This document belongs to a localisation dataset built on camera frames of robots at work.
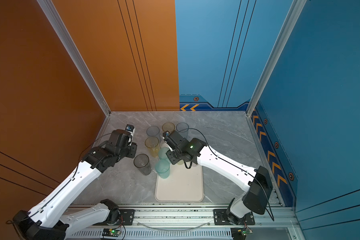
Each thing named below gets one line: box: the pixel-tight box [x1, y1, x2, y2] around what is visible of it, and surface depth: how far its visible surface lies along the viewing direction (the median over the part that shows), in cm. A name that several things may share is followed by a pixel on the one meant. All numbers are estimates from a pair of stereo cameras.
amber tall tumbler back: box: [162, 122, 176, 134], surface depth 96 cm
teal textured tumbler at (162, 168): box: [155, 159, 171, 179], surface depth 88 cm
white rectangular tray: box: [154, 162, 204, 203], surface depth 83 cm
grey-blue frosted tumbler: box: [146, 125, 161, 137], surface depth 94 cm
